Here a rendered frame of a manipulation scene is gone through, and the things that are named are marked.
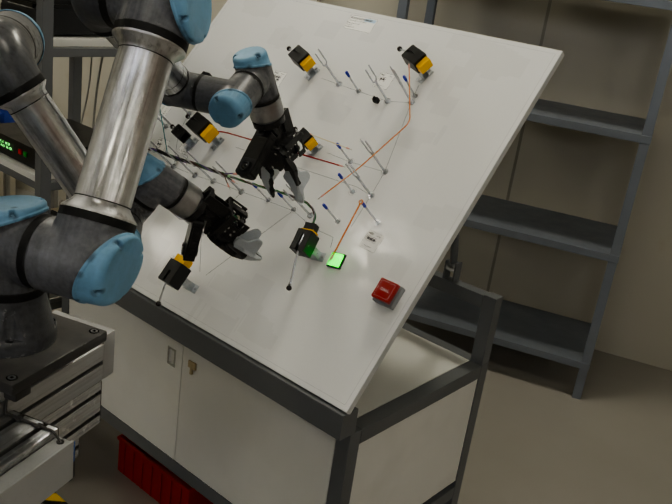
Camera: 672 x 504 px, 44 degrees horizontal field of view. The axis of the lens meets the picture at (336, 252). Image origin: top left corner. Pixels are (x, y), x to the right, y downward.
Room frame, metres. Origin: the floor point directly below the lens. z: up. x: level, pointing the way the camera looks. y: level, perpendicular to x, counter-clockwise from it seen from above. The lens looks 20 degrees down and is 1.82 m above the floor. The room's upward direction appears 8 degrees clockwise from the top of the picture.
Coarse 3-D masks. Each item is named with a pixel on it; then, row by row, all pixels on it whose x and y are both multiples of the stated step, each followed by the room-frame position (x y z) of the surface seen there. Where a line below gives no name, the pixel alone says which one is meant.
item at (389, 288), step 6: (384, 282) 1.75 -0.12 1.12; (390, 282) 1.74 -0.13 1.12; (378, 288) 1.74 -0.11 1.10; (384, 288) 1.73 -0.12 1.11; (390, 288) 1.73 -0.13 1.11; (396, 288) 1.72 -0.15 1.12; (372, 294) 1.73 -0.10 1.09; (378, 294) 1.73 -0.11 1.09; (384, 294) 1.72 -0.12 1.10; (390, 294) 1.72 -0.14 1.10; (384, 300) 1.71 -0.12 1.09; (390, 300) 1.71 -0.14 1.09
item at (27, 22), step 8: (8, 16) 1.49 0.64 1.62; (16, 16) 1.52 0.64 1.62; (24, 16) 1.56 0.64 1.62; (24, 24) 1.51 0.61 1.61; (32, 24) 1.56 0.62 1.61; (32, 32) 1.52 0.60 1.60; (40, 32) 1.57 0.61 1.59; (40, 40) 1.56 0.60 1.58; (40, 48) 1.55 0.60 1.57; (40, 56) 1.57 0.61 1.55
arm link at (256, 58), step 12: (252, 48) 1.73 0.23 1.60; (240, 60) 1.69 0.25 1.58; (252, 60) 1.69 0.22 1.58; (264, 60) 1.71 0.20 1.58; (252, 72) 1.68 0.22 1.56; (264, 72) 1.70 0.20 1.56; (264, 84) 1.69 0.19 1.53; (276, 84) 1.75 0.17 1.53; (264, 96) 1.71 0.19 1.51; (276, 96) 1.74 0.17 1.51
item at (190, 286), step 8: (168, 264) 1.95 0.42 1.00; (176, 264) 1.93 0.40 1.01; (168, 272) 1.93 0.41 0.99; (176, 272) 1.92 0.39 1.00; (184, 272) 1.94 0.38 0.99; (168, 280) 1.91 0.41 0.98; (176, 280) 1.92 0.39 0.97; (184, 280) 1.94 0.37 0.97; (176, 288) 1.92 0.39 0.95; (192, 288) 1.98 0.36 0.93; (160, 296) 1.91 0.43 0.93; (160, 304) 1.90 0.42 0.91
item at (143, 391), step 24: (72, 312) 2.30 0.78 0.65; (96, 312) 2.22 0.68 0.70; (120, 312) 2.14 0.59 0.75; (120, 336) 2.14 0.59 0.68; (144, 336) 2.07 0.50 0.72; (168, 336) 2.01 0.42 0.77; (120, 360) 2.14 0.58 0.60; (144, 360) 2.07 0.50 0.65; (168, 360) 2.00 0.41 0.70; (120, 384) 2.13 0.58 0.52; (144, 384) 2.06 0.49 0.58; (168, 384) 2.00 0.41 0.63; (120, 408) 2.13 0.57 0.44; (144, 408) 2.06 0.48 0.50; (168, 408) 1.99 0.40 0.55; (144, 432) 2.05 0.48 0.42; (168, 432) 1.99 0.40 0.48
